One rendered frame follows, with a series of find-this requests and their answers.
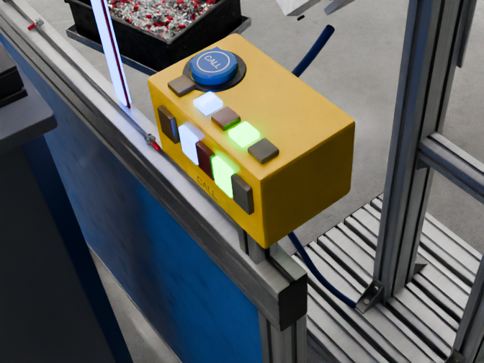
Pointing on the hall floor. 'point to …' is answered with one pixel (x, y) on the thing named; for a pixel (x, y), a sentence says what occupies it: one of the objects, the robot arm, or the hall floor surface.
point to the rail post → (283, 341)
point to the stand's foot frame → (425, 287)
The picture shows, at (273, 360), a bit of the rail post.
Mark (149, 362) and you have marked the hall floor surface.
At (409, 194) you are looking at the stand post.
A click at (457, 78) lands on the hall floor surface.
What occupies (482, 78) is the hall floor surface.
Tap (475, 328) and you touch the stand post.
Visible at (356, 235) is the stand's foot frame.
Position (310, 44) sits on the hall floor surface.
